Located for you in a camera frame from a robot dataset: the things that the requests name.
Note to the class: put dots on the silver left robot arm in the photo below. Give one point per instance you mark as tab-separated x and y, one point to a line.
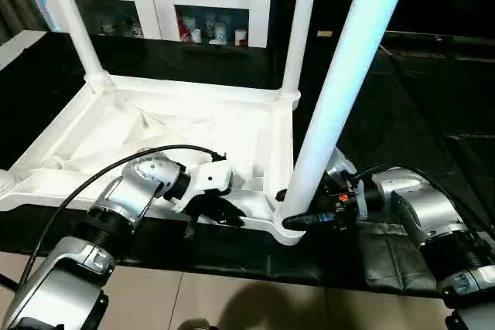
100	229

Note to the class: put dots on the dark low furniture silver edge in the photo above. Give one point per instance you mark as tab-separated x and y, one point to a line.
433	36

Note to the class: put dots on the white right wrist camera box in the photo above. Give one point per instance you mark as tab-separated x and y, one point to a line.
340	166

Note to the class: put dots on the white plastic table leg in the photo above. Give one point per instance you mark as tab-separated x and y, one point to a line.
340	83
73	21
300	28

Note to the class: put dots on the white cabinet with glass doors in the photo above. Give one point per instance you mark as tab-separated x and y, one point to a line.
155	1

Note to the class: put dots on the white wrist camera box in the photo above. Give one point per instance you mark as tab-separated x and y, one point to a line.
207	179
340	166

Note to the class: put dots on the white plastic table top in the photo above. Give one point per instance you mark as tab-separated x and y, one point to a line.
155	129

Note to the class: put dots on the small yellow label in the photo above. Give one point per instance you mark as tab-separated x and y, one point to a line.
325	34

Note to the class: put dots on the black work mat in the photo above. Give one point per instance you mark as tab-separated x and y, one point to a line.
247	253

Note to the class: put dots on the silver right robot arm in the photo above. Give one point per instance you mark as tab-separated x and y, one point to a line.
429	218

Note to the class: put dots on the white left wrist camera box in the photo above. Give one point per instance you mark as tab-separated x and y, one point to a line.
207	179

